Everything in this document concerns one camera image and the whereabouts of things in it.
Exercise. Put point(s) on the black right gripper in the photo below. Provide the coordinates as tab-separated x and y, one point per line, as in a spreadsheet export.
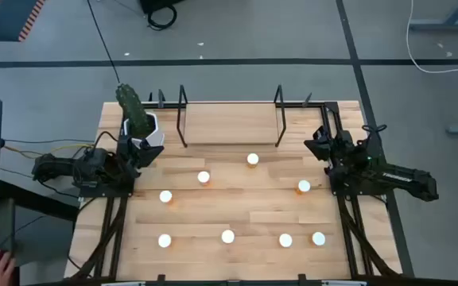
338	147

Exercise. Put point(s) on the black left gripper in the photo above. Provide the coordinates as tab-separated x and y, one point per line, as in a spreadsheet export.
131	153

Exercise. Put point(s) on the amber pill bottle white cap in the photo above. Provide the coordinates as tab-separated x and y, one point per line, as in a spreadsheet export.
319	238
203	177
227	236
164	240
285	240
165	196
252	159
303	186

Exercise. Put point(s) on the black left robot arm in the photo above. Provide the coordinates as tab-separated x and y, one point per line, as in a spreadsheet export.
62	167

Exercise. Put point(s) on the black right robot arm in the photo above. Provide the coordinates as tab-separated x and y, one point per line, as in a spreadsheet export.
404	180

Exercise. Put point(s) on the white plant pot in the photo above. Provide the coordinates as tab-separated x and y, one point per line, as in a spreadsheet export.
156	137

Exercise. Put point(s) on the green cactus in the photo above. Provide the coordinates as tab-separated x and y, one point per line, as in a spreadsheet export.
131	107

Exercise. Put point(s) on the white light bar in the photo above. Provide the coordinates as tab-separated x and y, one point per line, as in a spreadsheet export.
123	283
344	283

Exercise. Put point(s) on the black equipment box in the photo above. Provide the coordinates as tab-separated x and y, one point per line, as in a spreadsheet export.
157	4

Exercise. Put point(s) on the dark mat orange striped edge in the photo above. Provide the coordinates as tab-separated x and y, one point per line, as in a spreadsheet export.
2	20

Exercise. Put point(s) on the wooden shelf black metal frame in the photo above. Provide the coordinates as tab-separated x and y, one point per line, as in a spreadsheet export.
231	123

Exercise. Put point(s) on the grey table leg frame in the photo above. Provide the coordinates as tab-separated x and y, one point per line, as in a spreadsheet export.
443	25

